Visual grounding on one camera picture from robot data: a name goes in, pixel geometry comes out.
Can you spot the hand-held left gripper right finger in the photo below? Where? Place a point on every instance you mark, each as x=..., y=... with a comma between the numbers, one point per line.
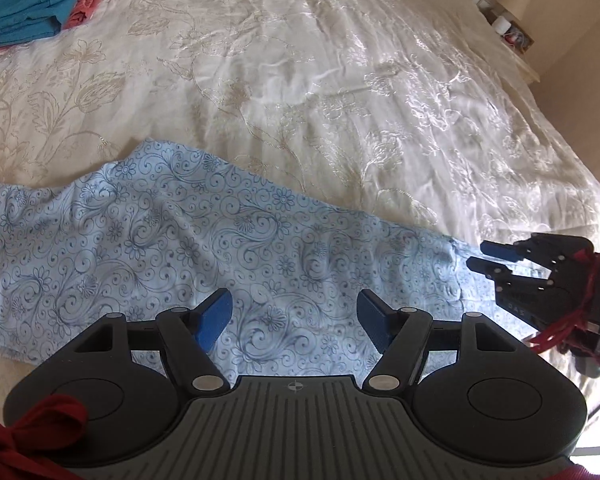
x=375, y=322

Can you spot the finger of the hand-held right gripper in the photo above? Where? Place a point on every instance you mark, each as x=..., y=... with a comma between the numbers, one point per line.
x=480, y=263
x=495, y=249

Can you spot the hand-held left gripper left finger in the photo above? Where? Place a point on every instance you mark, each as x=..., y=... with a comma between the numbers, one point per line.
x=212, y=317

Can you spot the blue floral pants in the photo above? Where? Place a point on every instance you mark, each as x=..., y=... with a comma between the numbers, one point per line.
x=190, y=240

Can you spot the cream bedside table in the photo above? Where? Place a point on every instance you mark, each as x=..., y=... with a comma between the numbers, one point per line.
x=527, y=67

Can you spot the small white jar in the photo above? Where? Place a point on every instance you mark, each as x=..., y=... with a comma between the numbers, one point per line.
x=502, y=24

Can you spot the cream embroidered bedspread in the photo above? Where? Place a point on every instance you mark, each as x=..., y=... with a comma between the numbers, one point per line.
x=330, y=75

